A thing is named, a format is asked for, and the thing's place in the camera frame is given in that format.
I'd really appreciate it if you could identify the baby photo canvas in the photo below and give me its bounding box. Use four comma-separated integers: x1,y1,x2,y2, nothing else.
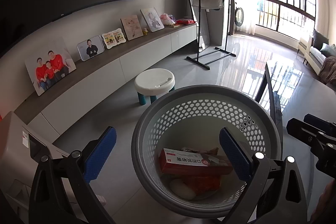
121,15,143,40

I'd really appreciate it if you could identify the man portrait photo frame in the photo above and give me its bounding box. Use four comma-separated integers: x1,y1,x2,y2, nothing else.
77,36,105,61

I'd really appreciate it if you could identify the red item on cabinet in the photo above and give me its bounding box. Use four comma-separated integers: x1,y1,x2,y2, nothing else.
176,18,196,26

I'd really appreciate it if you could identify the brown throw blanket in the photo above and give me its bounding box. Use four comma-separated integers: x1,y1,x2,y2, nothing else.
318,56,336,89

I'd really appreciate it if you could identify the red plastic bag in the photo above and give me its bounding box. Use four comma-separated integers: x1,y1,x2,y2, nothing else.
182,176,221,193

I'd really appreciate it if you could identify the grey sectional sofa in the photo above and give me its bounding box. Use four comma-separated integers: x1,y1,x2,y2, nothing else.
297,34,335,91

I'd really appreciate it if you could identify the white plastic stool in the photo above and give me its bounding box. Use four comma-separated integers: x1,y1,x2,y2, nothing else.
134,68,175,105

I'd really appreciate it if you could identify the cardboard box on floor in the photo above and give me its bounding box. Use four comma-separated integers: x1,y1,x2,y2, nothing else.
1,111,68,223

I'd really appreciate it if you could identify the white low tv cabinet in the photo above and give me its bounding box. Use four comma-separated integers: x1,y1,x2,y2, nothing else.
15,24,197,142

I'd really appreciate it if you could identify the brown snack bag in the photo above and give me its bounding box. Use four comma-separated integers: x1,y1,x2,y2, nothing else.
182,147,219,163

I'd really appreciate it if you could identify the dark grey cushion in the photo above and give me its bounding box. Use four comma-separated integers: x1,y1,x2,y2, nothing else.
312,30,329,50

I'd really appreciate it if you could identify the family photo in red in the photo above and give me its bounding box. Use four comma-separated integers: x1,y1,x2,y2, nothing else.
25,38,76,96

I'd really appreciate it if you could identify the red cardboard box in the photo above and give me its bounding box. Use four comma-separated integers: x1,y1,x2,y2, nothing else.
158,148,234,176

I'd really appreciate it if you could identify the white scalloped photo frame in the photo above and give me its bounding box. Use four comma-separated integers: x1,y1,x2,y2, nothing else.
101,28,126,50

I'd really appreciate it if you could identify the child portrait photo frame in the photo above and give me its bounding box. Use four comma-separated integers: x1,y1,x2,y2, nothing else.
141,7,165,32

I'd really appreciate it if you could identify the washing machine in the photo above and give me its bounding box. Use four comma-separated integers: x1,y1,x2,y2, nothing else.
228,0,244,35

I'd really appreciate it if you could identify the grey perforated laundry basket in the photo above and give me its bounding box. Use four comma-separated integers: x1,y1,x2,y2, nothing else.
131,85,282,219

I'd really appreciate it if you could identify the pink bag on cabinet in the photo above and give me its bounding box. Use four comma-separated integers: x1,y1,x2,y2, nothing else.
159,13,176,27

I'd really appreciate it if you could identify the beige fuzzy ball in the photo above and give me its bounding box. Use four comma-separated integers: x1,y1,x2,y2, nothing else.
169,178,196,200

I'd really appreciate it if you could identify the black clothes rack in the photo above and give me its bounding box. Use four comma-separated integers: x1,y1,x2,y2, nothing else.
186,0,236,71

